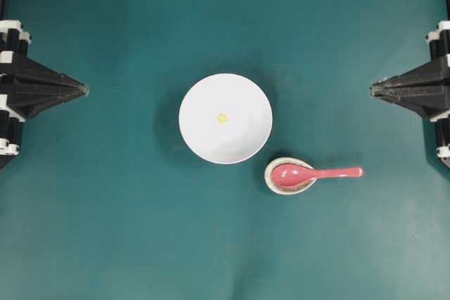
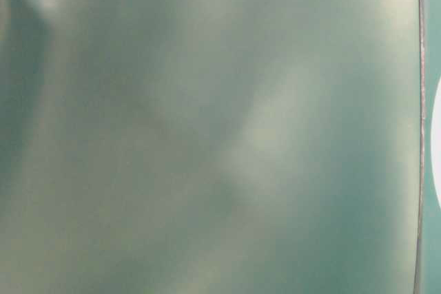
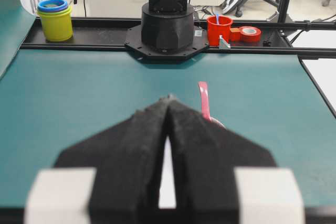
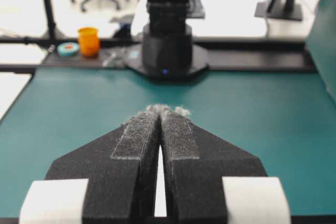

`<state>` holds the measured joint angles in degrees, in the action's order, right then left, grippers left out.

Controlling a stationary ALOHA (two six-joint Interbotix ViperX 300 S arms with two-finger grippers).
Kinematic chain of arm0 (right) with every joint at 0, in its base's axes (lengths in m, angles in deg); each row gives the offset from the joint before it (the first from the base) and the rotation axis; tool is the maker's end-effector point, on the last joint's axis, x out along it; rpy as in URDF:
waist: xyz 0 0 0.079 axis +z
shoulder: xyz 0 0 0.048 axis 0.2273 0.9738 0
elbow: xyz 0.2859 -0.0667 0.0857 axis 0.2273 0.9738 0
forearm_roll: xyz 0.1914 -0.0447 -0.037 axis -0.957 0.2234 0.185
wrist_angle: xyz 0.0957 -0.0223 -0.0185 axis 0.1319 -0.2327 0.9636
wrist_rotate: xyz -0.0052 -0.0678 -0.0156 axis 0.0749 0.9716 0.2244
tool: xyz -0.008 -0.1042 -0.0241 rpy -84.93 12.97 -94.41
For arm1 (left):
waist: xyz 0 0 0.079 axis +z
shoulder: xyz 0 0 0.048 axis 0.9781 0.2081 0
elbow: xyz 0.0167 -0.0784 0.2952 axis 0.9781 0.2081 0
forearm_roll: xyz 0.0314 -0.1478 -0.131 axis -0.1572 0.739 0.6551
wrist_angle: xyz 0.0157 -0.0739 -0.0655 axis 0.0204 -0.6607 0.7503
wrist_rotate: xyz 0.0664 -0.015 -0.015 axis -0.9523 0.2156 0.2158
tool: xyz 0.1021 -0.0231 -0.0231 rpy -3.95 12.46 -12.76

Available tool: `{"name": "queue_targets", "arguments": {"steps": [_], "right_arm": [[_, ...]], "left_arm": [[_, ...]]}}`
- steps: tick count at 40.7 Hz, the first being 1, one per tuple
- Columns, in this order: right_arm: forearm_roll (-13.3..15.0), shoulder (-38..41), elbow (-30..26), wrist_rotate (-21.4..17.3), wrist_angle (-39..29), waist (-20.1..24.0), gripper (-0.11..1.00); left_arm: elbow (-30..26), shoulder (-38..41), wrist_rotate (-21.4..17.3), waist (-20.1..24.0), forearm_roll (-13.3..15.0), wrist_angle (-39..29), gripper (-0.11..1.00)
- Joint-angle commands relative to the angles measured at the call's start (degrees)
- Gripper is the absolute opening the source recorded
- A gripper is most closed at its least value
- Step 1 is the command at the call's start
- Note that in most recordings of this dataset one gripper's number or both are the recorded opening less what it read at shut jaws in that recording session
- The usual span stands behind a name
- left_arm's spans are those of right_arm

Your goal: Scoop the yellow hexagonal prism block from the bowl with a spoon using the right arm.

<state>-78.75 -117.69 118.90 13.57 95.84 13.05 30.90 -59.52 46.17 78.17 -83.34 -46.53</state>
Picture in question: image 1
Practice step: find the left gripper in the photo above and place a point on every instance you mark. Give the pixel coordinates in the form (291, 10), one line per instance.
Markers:
(17, 107)

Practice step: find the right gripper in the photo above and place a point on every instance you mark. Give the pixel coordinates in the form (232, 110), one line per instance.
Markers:
(433, 105)

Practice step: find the pink spoon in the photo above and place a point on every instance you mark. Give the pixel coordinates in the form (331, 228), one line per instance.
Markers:
(289, 175)

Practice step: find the white bowl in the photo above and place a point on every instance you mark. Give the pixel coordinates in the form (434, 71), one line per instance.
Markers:
(225, 118)

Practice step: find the green table mat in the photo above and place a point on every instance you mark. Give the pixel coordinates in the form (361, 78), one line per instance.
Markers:
(105, 200)

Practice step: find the small crackle-glaze dish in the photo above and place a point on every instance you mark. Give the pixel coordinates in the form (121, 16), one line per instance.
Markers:
(281, 190)

